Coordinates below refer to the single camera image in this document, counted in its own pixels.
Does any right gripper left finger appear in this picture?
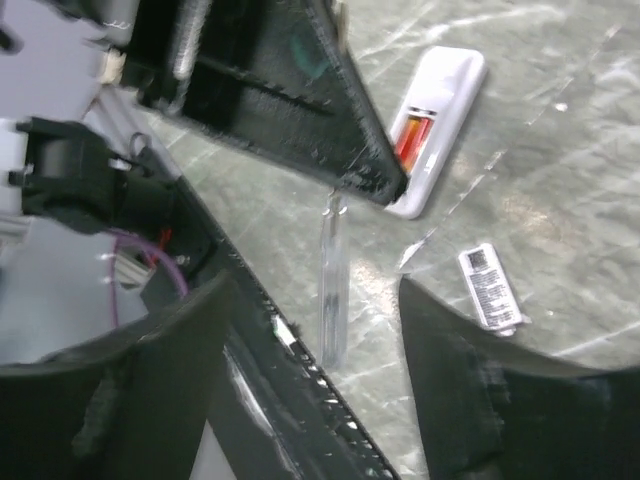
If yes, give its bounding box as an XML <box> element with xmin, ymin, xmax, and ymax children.
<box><xmin>1</xmin><ymin>272</ymin><xmax>236</xmax><ymax>479</ymax></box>

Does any clear handle screwdriver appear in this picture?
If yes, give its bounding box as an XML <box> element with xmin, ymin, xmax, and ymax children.
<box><xmin>318</xmin><ymin>192</ymin><xmax>350</xmax><ymax>369</ymax></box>

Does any black base bar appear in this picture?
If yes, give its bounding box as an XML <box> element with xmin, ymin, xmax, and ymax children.
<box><xmin>169</xmin><ymin>179</ymin><xmax>398</xmax><ymax>479</ymax></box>

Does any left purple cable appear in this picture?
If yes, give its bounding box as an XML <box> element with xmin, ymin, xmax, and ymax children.
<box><xmin>99</xmin><ymin>229</ymin><xmax>190</xmax><ymax>331</ymax></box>

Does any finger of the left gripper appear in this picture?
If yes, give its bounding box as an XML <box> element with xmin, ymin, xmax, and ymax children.
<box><xmin>124</xmin><ymin>1</ymin><xmax>408</xmax><ymax>206</ymax></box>

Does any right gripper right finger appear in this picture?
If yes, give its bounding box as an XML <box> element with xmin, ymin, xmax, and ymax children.
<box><xmin>398</xmin><ymin>277</ymin><xmax>639</xmax><ymax>479</ymax></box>

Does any red battery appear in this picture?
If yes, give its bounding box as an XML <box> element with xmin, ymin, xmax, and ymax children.
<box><xmin>395</xmin><ymin>108</ymin><xmax>437</xmax><ymax>174</ymax></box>

